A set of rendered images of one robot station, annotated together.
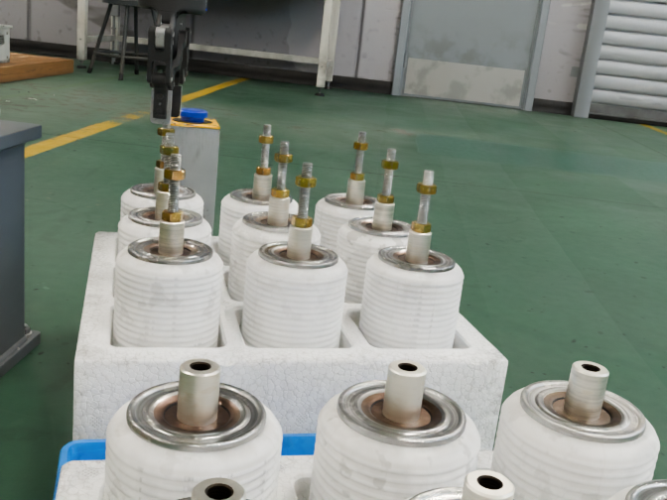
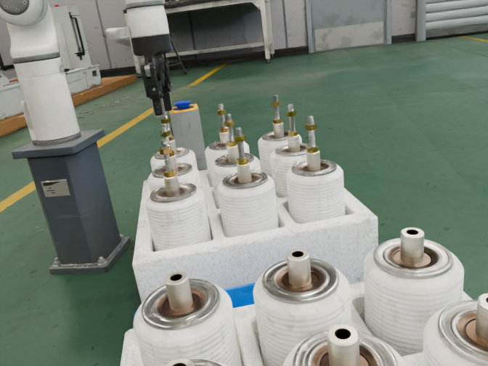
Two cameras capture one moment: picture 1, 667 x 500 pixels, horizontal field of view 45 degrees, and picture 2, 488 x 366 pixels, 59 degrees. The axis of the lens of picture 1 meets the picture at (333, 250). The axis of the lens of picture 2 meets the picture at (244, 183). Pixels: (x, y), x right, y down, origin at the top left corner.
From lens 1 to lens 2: 0.09 m
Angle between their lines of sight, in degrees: 9
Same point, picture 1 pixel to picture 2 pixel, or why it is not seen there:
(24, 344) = (121, 245)
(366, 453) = (279, 311)
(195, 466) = (179, 338)
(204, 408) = (183, 301)
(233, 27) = (215, 35)
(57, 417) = not seen: hidden behind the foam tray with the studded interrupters
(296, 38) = (250, 33)
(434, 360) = (332, 225)
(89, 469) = not seen: hidden behind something
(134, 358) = (163, 257)
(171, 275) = (174, 208)
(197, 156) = (189, 127)
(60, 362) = not seen: hidden behind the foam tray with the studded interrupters
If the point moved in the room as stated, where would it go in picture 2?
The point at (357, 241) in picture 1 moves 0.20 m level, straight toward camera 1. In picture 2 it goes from (281, 161) to (274, 205)
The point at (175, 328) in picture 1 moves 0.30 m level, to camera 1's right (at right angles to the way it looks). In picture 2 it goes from (183, 235) to (381, 222)
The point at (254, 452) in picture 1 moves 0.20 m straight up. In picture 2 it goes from (213, 323) to (173, 102)
